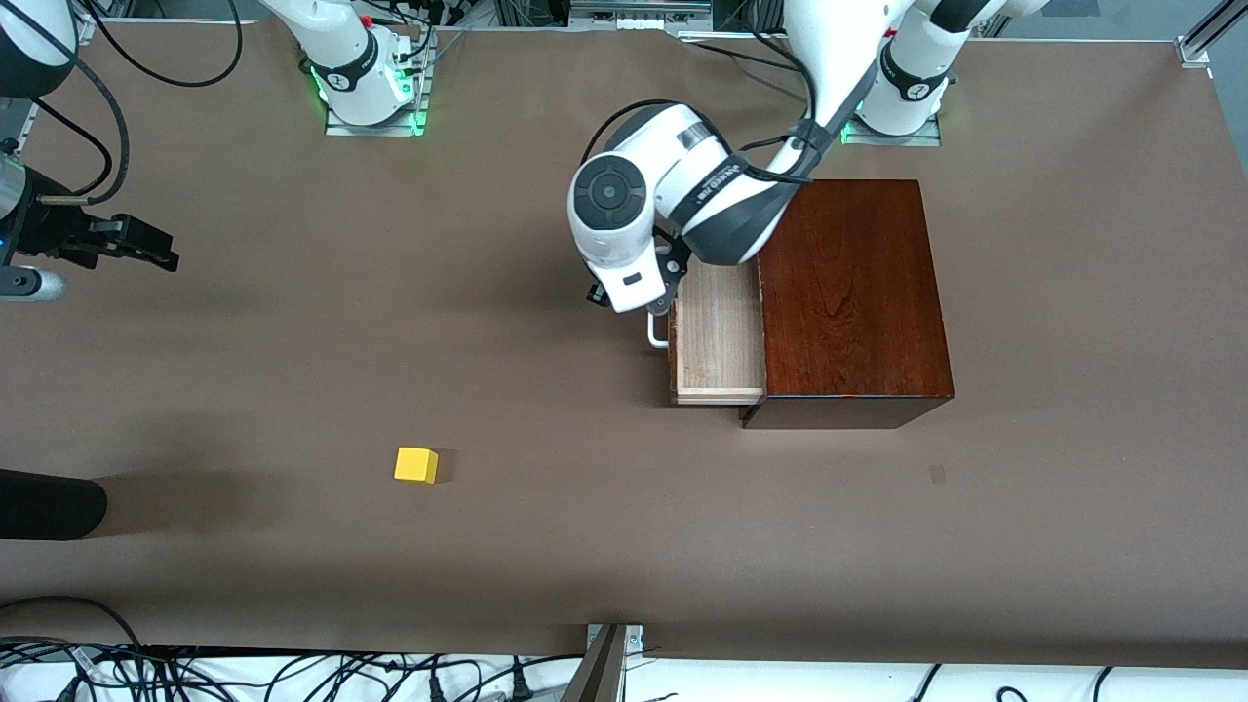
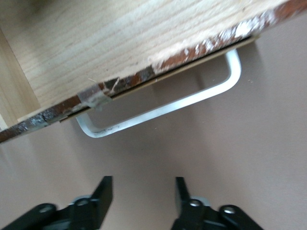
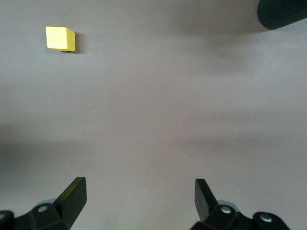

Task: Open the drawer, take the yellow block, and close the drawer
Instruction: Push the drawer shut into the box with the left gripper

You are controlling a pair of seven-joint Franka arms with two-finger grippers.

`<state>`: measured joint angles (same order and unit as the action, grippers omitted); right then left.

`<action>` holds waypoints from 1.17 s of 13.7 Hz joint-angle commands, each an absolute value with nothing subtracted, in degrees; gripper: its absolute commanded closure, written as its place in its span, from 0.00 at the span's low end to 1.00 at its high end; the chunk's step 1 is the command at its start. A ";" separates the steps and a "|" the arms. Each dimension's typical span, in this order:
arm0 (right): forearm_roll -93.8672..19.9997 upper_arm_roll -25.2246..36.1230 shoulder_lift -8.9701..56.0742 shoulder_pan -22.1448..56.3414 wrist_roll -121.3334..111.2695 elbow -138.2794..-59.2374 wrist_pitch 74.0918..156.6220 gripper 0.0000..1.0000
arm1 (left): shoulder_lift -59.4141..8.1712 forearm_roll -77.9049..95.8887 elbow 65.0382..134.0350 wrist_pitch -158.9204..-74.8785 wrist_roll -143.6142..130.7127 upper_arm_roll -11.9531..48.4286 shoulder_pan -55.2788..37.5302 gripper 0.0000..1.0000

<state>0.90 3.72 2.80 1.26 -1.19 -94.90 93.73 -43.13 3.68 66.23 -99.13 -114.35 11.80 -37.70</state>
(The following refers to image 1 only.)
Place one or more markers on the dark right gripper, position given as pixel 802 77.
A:
pixel 51 232

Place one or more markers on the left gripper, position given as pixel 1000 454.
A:
pixel 671 268

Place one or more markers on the yellow block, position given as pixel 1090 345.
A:
pixel 415 465

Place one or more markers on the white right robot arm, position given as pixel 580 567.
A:
pixel 351 68

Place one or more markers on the dark brown wooden cabinet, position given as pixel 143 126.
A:
pixel 848 283

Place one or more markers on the black cylinder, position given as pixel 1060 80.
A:
pixel 49 505

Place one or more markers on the brown table cover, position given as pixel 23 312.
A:
pixel 390 341

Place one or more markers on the aluminium side rail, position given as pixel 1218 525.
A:
pixel 19 132

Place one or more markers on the metal base plate of left arm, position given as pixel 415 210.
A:
pixel 897 139

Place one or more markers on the metal base plate of right arm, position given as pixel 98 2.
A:
pixel 375 129

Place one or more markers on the metal bracket with grey pole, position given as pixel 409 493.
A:
pixel 606 668

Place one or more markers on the aluminium frame corner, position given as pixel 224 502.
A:
pixel 1204 39

